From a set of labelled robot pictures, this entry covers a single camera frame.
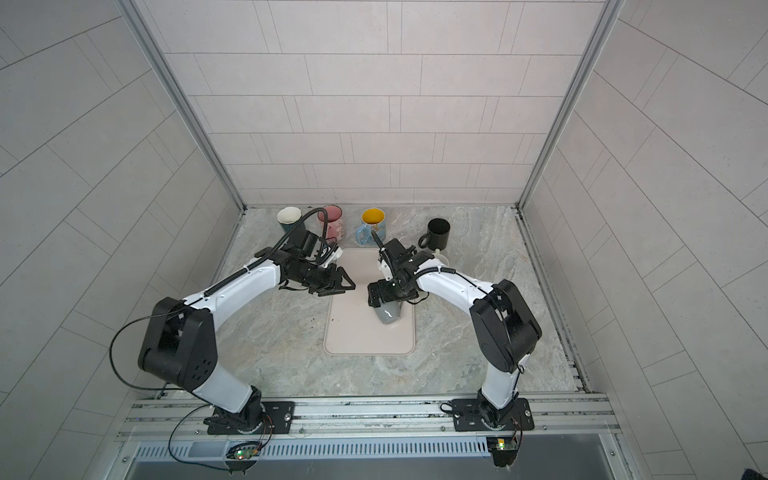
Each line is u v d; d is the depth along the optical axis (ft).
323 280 2.41
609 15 2.33
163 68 2.60
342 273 2.52
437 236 3.25
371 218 3.32
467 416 2.32
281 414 2.33
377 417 2.37
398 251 2.30
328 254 2.47
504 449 2.23
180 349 1.42
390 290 2.48
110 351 1.39
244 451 2.10
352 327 2.78
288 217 3.34
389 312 2.71
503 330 1.56
